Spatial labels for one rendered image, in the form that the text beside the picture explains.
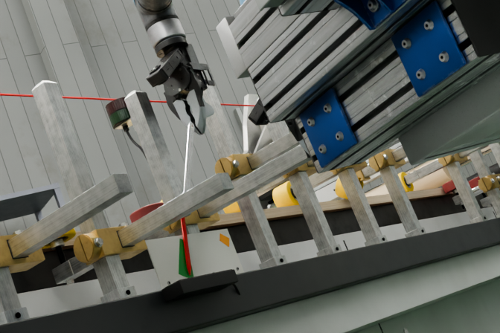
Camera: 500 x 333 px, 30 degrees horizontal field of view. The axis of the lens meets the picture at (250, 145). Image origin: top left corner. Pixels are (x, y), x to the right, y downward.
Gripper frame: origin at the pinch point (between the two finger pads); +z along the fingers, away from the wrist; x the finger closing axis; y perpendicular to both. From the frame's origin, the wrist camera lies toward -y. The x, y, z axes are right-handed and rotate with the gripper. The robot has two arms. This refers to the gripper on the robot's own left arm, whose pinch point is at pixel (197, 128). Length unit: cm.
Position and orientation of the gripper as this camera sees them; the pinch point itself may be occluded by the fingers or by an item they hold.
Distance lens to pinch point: 192.4
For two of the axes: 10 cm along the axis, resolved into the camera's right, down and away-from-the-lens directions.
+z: 3.7, 9.0, -2.4
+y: 5.6, -0.1, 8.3
